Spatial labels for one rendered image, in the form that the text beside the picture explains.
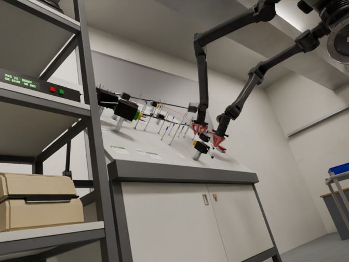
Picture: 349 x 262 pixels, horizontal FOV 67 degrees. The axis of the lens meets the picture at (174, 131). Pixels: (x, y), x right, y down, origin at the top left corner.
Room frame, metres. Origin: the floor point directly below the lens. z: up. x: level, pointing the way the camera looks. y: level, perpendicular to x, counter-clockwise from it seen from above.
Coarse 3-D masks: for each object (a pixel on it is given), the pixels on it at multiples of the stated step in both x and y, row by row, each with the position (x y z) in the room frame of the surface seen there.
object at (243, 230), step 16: (208, 192) 1.36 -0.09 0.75; (224, 192) 1.49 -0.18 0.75; (240, 192) 1.64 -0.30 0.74; (224, 208) 1.45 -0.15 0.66; (240, 208) 1.59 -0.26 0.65; (256, 208) 1.76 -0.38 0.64; (224, 224) 1.41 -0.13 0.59; (240, 224) 1.54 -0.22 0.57; (256, 224) 1.70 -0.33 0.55; (224, 240) 1.38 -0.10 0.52; (240, 240) 1.50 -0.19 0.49; (256, 240) 1.64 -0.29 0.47; (240, 256) 1.46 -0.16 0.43
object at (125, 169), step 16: (112, 176) 0.88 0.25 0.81; (128, 176) 0.90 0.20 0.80; (144, 176) 0.96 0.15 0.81; (160, 176) 1.03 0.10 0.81; (176, 176) 1.11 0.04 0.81; (192, 176) 1.21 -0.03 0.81; (208, 176) 1.32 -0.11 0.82; (224, 176) 1.45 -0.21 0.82; (240, 176) 1.61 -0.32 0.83; (256, 176) 1.80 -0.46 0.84
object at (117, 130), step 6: (102, 102) 1.00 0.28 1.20; (108, 102) 1.01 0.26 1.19; (114, 102) 1.01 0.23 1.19; (120, 102) 0.99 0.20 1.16; (126, 102) 1.03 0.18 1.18; (120, 108) 1.01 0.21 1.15; (126, 108) 1.01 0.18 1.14; (132, 108) 1.02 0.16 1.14; (120, 114) 1.03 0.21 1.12; (126, 114) 1.03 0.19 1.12; (132, 114) 1.04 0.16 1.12; (120, 120) 1.06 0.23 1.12; (132, 120) 1.05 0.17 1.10; (120, 126) 1.08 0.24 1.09
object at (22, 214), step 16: (0, 176) 0.64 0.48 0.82; (16, 176) 0.67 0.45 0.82; (32, 176) 0.70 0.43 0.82; (48, 176) 0.74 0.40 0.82; (64, 176) 0.81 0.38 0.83; (0, 192) 0.64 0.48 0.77; (16, 192) 0.65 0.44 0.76; (32, 192) 0.68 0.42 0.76; (48, 192) 0.72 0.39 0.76; (64, 192) 0.76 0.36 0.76; (0, 208) 0.63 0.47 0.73; (16, 208) 0.63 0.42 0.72; (32, 208) 0.66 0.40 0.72; (48, 208) 0.70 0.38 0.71; (64, 208) 0.74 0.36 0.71; (80, 208) 0.78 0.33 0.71; (0, 224) 0.63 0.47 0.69; (16, 224) 0.63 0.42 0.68; (32, 224) 0.66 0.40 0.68; (48, 224) 0.69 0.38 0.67; (64, 224) 0.74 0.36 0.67
